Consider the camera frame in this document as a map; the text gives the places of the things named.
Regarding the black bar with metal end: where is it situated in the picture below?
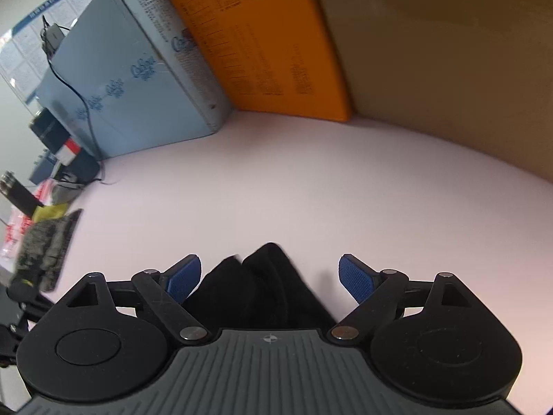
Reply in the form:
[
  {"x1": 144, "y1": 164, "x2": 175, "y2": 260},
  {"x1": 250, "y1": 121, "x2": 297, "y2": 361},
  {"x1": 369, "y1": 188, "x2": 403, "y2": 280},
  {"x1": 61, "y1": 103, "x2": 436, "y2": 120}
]
[{"x1": 0, "y1": 172, "x2": 45, "y2": 217}]

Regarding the blue-grey printed cardboard box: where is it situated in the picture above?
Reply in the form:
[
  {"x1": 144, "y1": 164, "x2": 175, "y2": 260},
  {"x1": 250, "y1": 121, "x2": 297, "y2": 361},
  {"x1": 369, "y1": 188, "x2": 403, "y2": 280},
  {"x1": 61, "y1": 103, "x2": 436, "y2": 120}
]
[{"x1": 35, "y1": 0, "x2": 234, "y2": 159}]

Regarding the large brown cardboard box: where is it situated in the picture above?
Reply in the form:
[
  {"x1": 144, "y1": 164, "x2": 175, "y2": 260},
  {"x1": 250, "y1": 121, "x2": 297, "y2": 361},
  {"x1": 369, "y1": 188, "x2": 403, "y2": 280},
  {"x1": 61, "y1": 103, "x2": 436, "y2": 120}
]
[{"x1": 302, "y1": 0, "x2": 553, "y2": 182}]

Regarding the red printed plastic bag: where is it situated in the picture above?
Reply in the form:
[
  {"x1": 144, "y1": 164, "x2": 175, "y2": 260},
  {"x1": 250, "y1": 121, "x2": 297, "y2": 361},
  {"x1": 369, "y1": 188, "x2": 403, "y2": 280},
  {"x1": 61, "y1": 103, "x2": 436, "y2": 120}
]
[{"x1": 0, "y1": 182, "x2": 55, "y2": 264}]

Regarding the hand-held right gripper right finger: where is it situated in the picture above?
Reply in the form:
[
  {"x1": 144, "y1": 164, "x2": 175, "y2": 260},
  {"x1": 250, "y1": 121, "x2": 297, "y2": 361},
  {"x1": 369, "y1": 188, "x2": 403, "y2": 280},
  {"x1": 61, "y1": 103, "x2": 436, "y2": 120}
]
[{"x1": 327, "y1": 253, "x2": 472, "y2": 343}]

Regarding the black cable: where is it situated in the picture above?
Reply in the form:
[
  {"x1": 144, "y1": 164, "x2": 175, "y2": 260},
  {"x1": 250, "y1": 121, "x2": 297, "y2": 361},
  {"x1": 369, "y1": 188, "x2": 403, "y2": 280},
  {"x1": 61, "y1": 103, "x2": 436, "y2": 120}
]
[{"x1": 43, "y1": 49, "x2": 109, "y2": 185}]

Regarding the yellow-green packet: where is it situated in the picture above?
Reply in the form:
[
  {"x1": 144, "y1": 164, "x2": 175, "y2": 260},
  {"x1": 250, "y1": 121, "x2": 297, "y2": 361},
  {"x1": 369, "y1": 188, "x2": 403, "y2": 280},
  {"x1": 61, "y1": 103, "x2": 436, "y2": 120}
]
[{"x1": 32, "y1": 203, "x2": 70, "y2": 222}]

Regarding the camouflage cloth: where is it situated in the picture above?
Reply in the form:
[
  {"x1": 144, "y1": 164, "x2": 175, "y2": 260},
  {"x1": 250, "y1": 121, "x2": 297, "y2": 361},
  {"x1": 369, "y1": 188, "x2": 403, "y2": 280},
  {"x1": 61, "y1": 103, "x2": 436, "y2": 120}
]
[{"x1": 13, "y1": 209, "x2": 84, "y2": 291}]

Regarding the orange printed cardboard box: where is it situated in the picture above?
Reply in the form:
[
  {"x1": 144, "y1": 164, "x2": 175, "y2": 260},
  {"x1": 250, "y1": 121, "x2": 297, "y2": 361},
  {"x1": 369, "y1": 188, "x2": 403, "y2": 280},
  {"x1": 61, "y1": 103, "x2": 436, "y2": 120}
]
[{"x1": 150, "y1": 0, "x2": 353, "y2": 122}]

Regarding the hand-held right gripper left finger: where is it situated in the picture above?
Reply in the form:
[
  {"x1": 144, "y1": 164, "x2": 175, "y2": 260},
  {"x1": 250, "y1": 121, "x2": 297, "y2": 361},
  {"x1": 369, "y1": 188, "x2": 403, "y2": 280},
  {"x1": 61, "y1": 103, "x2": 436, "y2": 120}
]
[{"x1": 65, "y1": 254, "x2": 210, "y2": 345}]

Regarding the wall poster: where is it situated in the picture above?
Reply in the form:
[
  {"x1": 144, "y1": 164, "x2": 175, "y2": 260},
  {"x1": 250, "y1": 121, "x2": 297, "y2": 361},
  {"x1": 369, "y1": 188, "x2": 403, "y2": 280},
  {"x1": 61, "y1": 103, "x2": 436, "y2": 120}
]
[{"x1": 0, "y1": 0, "x2": 94, "y2": 105}]

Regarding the black power adapter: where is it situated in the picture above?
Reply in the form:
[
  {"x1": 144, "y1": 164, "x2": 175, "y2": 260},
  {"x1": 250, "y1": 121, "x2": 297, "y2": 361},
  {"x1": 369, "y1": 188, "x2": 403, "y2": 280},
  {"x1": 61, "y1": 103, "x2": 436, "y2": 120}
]
[{"x1": 40, "y1": 16, "x2": 71, "y2": 53}]

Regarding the black tank top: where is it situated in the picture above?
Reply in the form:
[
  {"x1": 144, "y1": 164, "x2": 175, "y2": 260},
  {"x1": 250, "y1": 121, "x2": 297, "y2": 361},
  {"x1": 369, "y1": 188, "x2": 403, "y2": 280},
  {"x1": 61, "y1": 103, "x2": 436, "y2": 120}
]
[{"x1": 184, "y1": 242, "x2": 338, "y2": 332}]

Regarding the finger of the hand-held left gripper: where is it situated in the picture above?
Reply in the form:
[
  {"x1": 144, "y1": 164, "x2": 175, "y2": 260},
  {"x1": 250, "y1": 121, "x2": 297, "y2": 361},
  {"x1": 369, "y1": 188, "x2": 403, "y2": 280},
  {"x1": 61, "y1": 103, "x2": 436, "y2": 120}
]
[
  {"x1": 6, "y1": 268, "x2": 57, "y2": 326},
  {"x1": 0, "y1": 322, "x2": 27, "y2": 369}
]

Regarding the black box with red label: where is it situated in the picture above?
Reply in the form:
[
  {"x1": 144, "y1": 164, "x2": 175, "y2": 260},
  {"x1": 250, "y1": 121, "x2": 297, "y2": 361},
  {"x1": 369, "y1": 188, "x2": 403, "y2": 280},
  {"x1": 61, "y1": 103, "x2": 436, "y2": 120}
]
[{"x1": 29, "y1": 108, "x2": 103, "y2": 185}]

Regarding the small blue-grey box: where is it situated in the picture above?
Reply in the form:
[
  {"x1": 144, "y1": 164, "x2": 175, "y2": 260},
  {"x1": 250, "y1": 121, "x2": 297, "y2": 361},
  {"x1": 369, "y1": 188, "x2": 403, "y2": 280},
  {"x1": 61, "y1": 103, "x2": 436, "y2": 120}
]
[{"x1": 29, "y1": 149, "x2": 58, "y2": 185}]

